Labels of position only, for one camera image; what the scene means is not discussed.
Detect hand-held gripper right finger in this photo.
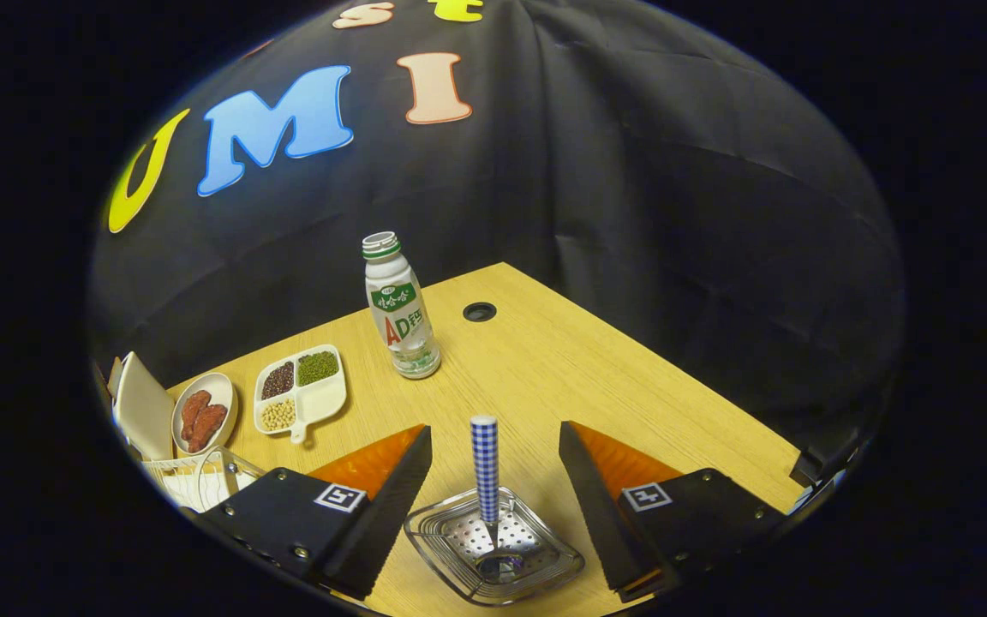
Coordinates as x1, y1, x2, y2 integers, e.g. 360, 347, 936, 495
558, 420, 790, 602

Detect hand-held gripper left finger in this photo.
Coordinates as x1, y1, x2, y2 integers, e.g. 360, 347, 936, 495
194, 424, 434, 601

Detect metal wire basket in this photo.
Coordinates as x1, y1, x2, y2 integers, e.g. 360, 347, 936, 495
404, 487, 586, 608

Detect blue checked handle spoon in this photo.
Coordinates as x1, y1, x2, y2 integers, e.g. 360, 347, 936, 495
470, 415, 529, 584

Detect white wire dish rack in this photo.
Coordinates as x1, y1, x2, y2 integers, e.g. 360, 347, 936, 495
141, 446, 267, 513

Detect beige round plate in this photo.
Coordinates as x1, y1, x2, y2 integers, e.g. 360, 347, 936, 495
170, 372, 239, 458

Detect white divided tray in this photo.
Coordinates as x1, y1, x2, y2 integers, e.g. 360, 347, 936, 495
253, 344, 348, 445

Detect pile of yellow soybeans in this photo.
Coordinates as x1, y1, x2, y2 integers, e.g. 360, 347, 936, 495
260, 398, 297, 431

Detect pile of green beans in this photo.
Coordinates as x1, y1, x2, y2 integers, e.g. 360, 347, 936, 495
297, 350, 339, 386

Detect pile of dark red beans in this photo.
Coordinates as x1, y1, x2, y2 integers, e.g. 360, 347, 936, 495
261, 361, 296, 401

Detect white drip tray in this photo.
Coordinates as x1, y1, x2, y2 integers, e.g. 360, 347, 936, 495
159, 470, 242, 512

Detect red meat piece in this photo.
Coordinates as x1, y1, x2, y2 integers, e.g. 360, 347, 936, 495
180, 390, 212, 442
188, 404, 229, 453

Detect white drink bottle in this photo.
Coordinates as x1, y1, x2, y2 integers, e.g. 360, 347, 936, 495
362, 231, 442, 380

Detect white toaster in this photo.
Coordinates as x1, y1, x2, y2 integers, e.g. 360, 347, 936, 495
111, 351, 176, 464

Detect black backdrop cloth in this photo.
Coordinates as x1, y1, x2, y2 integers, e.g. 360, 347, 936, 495
87, 0, 906, 481

